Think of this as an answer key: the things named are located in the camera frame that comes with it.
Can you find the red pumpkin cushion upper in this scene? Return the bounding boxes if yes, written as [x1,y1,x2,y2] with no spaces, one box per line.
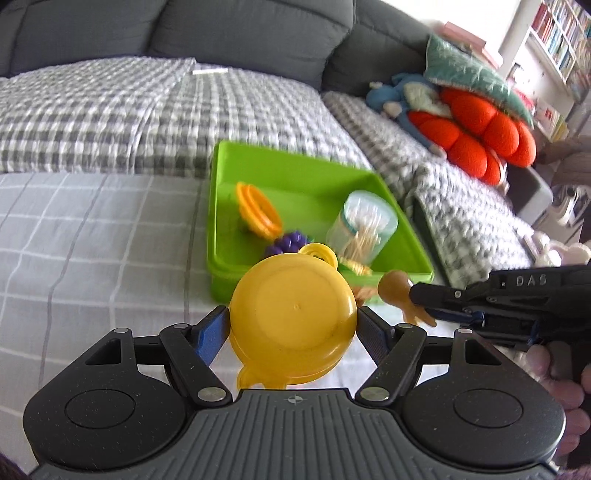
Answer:
[440,87,537,168]

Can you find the brown hand-shaped toy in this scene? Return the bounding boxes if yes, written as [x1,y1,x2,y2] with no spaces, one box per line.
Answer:
[378,271,437,327]

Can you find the grey checked sofa cover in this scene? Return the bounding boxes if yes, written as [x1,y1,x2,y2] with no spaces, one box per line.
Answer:
[1,56,378,179]

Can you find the orange toy bowl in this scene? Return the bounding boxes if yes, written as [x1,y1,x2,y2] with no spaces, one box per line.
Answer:
[235,182,283,241]

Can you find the dark grey sofa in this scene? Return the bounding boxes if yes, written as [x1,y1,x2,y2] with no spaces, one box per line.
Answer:
[0,0,555,222]

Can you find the red pumpkin cushion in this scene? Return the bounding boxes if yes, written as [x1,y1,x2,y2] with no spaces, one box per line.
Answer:
[440,87,537,168]
[409,111,506,187]

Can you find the white bookshelf with books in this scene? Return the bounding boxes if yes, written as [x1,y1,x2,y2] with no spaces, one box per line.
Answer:
[499,1,590,141]

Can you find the purple toy grapes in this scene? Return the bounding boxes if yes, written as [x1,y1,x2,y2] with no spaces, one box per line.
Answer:
[264,230,314,258]

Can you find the green quilted cushion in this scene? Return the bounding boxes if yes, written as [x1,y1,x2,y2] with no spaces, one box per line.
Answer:
[424,34,534,129]

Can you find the yellow toy cup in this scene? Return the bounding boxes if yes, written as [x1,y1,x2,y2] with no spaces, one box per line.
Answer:
[229,243,358,389]

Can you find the blue plush toy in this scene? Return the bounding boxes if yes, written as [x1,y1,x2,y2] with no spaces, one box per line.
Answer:
[366,73,452,158]

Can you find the small orange animal figurine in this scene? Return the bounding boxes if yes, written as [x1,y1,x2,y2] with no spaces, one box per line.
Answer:
[352,285,380,307]

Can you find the green plastic cookie box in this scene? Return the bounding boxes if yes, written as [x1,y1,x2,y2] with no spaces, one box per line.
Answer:
[206,141,434,304]

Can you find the cotton swab clear container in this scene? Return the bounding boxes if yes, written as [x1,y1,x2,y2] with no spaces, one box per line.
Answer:
[325,190,399,266]

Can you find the person right hand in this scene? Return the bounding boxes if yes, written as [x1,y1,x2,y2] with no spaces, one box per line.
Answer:
[525,345,590,456]

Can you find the grey patterned quilt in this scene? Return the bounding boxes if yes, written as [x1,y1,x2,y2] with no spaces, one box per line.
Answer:
[411,158,551,289]

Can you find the red pumpkin cushion lower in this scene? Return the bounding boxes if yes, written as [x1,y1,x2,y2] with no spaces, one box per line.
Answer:
[409,111,506,187]

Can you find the light grid-pattern cloth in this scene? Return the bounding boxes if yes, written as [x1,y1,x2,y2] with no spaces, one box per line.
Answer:
[1,173,213,471]

